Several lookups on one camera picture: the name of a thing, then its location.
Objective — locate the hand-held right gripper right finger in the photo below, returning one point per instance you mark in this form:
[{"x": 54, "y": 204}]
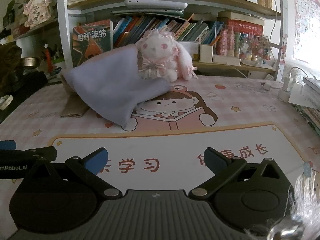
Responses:
[{"x": 215, "y": 160}]

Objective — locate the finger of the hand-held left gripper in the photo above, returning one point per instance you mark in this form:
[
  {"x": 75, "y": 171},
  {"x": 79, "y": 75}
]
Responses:
[
  {"x": 45, "y": 153},
  {"x": 7, "y": 145}
]

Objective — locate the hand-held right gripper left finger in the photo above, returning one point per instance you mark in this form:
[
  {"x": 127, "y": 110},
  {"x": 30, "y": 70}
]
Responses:
[{"x": 97, "y": 160}]

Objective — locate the pinkish beige knit garment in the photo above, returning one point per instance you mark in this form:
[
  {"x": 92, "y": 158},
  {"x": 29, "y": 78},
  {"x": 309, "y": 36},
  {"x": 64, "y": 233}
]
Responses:
[{"x": 73, "y": 106}]

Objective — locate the lavender knit garment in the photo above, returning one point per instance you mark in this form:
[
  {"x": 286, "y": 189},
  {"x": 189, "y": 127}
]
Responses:
[{"x": 112, "y": 87}]

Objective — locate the pink cartoon desk mat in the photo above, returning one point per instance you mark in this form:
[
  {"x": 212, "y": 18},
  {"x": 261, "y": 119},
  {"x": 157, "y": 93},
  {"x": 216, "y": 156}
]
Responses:
[{"x": 250, "y": 110}]

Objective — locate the dark brown fuzzy object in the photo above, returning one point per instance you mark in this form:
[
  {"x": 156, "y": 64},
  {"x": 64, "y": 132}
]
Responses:
[{"x": 10, "y": 65}]

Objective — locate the metal bowl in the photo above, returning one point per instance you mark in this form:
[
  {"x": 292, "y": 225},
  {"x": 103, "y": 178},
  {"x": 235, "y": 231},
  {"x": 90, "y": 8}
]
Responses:
[{"x": 30, "y": 62}]

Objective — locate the white tassel with clear bead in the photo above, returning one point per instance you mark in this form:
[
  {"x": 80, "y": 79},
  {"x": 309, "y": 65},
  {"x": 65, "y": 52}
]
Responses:
[{"x": 303, "y": 192}]

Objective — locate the white charger plug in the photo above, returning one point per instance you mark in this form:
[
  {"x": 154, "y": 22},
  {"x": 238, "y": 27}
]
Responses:
[{"x": 285, "y": 90}]

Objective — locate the low white box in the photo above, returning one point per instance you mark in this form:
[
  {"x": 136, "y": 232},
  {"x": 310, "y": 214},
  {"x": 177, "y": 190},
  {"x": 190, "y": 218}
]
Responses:
[{"x": 226, "y": 60}]

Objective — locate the white pen holder box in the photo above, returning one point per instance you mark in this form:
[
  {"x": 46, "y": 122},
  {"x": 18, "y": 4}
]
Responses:
[{"x": 205, "y": 53}]

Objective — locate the stack of books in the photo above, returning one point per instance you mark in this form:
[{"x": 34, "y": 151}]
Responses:
[{"x": 308, "y": 105}]

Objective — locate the pink white plush bunny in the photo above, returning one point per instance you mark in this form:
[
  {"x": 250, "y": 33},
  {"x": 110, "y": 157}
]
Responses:
[{"x": 162, "y": 55}]

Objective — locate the dark orange cover book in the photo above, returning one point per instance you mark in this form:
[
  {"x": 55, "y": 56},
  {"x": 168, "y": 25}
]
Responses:
[{"x": 91, "y": 42}]

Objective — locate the flower ornament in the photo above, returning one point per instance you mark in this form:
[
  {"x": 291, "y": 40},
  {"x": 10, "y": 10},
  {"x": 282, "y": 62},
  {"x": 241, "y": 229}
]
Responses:
[{"x": 256, "y": 47}]

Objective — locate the white bookshelf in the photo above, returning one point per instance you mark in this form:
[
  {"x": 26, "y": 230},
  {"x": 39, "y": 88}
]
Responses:
[{"x": 62, "y": 30}]

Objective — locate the red book box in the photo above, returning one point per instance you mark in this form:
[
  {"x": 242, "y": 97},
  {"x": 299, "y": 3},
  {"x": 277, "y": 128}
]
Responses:
[{"x": 246, "y": 25}]

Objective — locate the doll in floral dress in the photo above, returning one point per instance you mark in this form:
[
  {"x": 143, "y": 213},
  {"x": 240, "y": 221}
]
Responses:
[{"x": 37, "y": 7}]

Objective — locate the row of colourful books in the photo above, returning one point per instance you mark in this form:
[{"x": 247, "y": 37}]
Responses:
[{"x": 160, "y": 27}]

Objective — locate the white flat tablet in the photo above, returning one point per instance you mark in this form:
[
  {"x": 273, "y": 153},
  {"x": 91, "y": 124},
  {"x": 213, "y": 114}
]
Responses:
[{"x": 155, "y": 5}]

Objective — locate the alphabet wall poster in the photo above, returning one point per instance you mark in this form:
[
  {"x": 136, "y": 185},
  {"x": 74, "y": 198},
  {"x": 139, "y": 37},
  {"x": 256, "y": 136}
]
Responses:
[{"x": 306, "y": 22}]

